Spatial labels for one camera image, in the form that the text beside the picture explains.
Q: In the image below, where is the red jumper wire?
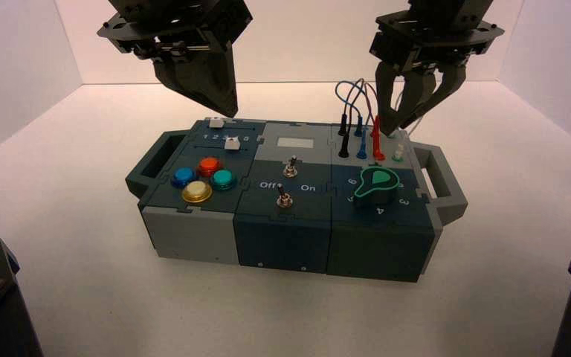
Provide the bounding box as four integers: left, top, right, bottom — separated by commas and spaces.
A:
365, 81, 387, 161

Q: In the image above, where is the teal round push button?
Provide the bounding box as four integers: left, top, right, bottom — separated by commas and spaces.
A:
209, 169, 238, 192

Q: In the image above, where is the blue round push button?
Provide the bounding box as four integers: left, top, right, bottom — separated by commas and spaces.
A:
170, 167, 199, 189

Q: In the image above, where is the red round push button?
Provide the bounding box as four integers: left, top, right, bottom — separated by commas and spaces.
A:
196, 157, 224, 179

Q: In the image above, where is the black jumper wire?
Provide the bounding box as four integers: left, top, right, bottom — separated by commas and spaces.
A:
337, 77, 367, 159

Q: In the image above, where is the yellow round push button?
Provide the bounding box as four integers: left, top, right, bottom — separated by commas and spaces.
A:
181, 180, 213, 204

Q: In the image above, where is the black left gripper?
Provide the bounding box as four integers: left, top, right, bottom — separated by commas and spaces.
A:
97, 0, 254, 118

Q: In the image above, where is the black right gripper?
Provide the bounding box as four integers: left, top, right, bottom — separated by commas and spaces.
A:
369, 0, 506, 138

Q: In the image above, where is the white jumper wire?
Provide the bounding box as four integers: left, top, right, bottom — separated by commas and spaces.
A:
390, 89, 425, 162

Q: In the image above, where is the green rotary knob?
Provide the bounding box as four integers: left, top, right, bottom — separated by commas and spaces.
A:
353, 166, 401, 210

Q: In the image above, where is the dark green grey task box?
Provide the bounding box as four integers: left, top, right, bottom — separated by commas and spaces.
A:
124, 117, 468, 284

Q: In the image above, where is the blue jumper wire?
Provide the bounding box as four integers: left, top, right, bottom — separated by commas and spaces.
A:
335, 80, 371, 160

